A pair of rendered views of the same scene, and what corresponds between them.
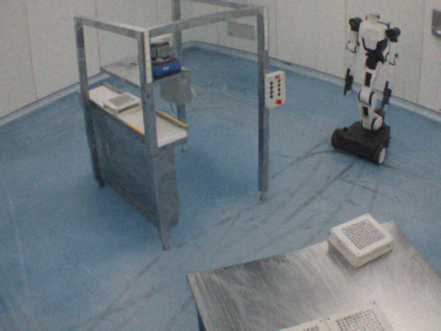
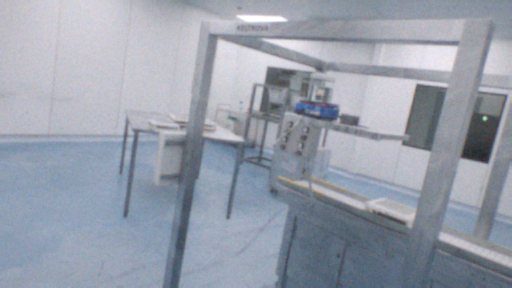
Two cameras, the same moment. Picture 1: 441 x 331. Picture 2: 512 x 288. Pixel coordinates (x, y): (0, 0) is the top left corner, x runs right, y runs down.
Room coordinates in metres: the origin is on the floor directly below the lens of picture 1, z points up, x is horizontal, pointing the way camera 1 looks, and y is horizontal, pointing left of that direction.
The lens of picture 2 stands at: (4.98, -0.31, 1.36)
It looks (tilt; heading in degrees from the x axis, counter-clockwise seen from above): 8 degrees down; 171
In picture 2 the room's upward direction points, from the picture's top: 10 degrees clockwise
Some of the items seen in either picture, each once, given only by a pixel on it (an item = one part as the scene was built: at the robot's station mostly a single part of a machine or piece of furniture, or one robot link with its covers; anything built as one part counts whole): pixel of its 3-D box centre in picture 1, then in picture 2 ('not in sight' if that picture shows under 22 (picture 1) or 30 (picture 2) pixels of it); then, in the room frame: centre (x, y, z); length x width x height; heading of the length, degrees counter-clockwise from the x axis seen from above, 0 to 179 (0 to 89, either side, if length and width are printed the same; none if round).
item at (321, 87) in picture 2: not in sight; (321, 87); (2.91, 0.36, 1.45); 0.15 x 0.15 x 0.19
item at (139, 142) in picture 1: (124, 115); (387, 229); (3.33, 0.74, 0.77); 1.30 x 0.29 x 0.10; 38
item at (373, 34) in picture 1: (375, 35); not in sight; (4.11, -1.56, 1.23); 0.34 x 0.30 x 0.36; 46
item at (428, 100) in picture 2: not in sight; (450, 121); (-0.62, 3.94, 1.43); 1.38 x 0.01 x 1.16; 46
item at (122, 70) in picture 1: (141, 70); (344, 127); (3.02, 0.51, 1.25); 0.62 x 0.38 x 0.04; 38
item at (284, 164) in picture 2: not in sight; (299, 169); (0.26, 1.16, 0.38); 0.63 x 0.57 x 0.76; 46
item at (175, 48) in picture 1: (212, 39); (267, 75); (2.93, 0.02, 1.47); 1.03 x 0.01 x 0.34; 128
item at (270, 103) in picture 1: (274, 89); (174, 158); (3.25, -0.42, 0.97); 0.17 x 0.06 x 0.26; 128
